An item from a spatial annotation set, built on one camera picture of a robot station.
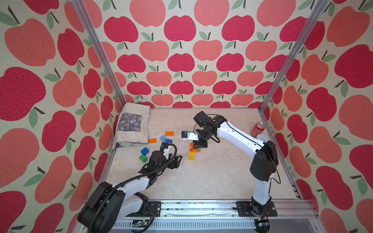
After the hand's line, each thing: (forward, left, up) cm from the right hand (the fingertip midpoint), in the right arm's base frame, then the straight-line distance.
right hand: (195, 145), depth 84 cm
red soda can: (+19, -41, -4) cm, 45 cm away
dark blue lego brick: (-2, +33, -10) cm, 35 cm away
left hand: (-7, +10, -6) cm, 14 cm away
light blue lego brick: (+11, +24, -12) cm, 28 cm away
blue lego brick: (+9, +19, -13) cm, 25 cm away
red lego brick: (-2, +3, -2) cm, 4 cm away
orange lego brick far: (+15, +20, -12) cm, 27 cm away
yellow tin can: (+16, -45, -9) cm, 49 cm away
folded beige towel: (+13, +46, -6) cm, 48 cm away
